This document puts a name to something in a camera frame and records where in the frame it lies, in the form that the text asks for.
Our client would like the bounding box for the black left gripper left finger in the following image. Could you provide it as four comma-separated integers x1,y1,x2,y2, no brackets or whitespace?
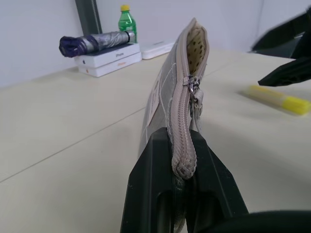
120,128,176,233

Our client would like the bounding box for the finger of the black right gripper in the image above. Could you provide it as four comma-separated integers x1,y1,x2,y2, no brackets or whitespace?
257,56,311,87
250,6,311,60

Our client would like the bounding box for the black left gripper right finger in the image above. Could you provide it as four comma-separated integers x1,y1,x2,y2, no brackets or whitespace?
185,130,250,233

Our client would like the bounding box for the grey grid zipper pouch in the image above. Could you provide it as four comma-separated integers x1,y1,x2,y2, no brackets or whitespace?
138,17,210,233

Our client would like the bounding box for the yellow highlighter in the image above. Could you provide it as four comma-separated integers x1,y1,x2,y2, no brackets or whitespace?
239,84,311,116

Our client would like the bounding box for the white iPhone box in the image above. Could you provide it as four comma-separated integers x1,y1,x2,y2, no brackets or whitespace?
78,58,143,78
74,43,142,69

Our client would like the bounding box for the flat white case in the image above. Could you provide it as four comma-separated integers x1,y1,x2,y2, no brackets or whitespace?
140,41,175,61

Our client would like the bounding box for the folded purple silver umbrella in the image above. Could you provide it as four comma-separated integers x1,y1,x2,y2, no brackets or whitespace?
59,30,137,59

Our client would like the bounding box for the green bottle yellow cap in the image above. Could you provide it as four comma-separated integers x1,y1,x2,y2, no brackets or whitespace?
118,4,138,45

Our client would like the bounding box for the dark grey upright post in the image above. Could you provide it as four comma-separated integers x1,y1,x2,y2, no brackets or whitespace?
74,0,103,36

